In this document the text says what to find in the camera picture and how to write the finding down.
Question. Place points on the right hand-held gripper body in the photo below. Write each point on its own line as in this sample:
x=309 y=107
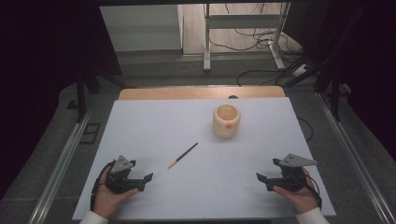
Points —
x=291 y=177

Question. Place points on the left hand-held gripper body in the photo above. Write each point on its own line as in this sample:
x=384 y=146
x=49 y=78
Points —
x=120 y=179

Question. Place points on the dark pencil with orange tip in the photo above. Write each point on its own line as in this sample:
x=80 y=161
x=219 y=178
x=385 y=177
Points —
x=183 y=155

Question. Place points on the cream cup with red mark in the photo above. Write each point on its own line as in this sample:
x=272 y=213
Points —
x=226 y=123

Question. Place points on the person's right hand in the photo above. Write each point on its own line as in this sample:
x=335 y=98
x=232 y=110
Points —
x=300 y=199

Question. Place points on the person's left hand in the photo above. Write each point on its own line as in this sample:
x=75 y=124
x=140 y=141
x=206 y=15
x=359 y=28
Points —
x=107 y=200

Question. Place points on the white board sheet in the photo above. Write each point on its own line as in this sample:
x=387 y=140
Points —
x=193 y=193

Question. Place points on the black table grommet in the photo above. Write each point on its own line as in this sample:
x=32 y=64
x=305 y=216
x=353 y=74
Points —
x=233 y=97

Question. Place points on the black metal stand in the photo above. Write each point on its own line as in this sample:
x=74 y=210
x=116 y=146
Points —
x=81 y=93
x=335 y=96

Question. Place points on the white power strip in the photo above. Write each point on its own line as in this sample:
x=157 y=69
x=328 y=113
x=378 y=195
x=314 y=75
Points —
x=300 y=70

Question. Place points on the dark curtain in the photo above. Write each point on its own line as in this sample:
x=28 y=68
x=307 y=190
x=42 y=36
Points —
x=373 y=62
x=37 y=77

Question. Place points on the white cabinet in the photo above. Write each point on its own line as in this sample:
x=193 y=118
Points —
x=140 y=28

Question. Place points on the black rectangular floor frame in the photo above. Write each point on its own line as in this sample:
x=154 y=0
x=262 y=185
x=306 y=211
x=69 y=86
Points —
x=90 y=133

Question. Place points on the aluminium floor rail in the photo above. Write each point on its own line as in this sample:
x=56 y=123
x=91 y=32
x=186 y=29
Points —
x=59 y=174
x=355 y=161

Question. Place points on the white metal stand frame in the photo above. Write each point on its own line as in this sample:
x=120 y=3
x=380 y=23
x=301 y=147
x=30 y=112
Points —
x=206 y=37

